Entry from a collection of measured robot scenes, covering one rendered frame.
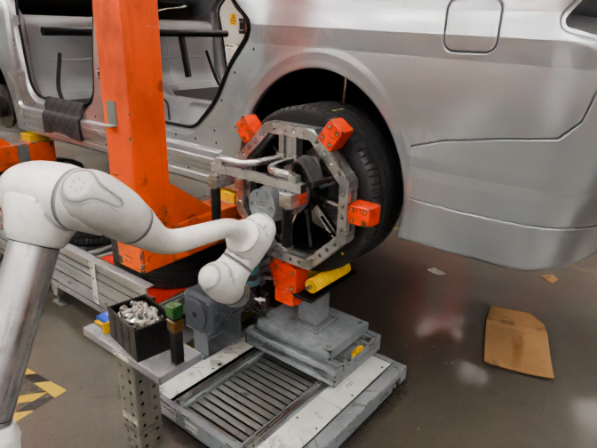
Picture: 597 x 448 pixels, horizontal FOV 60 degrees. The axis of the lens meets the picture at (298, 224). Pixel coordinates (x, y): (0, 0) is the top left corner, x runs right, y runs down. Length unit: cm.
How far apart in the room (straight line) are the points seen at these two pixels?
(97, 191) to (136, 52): 99
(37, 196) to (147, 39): 98
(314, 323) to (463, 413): 70
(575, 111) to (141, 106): 140
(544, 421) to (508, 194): 106
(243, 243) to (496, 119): 84
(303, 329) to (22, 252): 139
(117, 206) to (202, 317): 120
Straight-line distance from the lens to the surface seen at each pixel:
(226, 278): 149
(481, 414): 236
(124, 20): 195
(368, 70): 187
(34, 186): 117
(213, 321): 220
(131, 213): 109
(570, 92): 164
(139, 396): 195
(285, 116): 201
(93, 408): 235
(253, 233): 149
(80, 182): 106
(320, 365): 219
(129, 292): 245
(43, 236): 117
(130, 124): 197
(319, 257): 194
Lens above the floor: 145
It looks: 21 degrees down
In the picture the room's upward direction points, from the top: 2 degrees clockwise
